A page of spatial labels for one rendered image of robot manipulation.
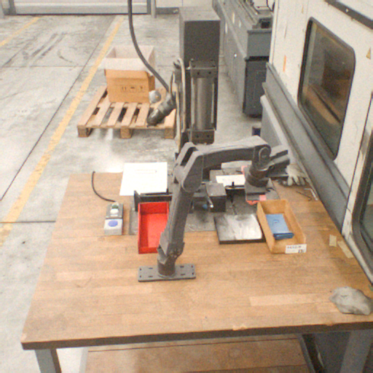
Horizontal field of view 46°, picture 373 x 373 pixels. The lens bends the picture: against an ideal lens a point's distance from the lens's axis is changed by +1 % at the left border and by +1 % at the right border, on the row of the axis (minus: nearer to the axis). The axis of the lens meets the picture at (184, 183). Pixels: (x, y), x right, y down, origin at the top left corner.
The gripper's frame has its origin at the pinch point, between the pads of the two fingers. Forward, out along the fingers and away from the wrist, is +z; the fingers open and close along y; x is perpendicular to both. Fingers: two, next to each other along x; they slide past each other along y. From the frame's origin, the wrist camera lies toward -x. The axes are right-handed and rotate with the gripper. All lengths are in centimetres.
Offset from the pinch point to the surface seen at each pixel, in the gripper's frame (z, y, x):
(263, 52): 188, 254, -84
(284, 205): 20.1, 2.7, -18.3
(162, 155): 217, 152, 25
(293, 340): 78, -42, -29
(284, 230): 16.0, -9.7, -15.0
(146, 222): 22.9, -0.6, 38.6
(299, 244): 12.4, -16.9, -18.3
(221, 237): 14.3, -11.8, 10.3
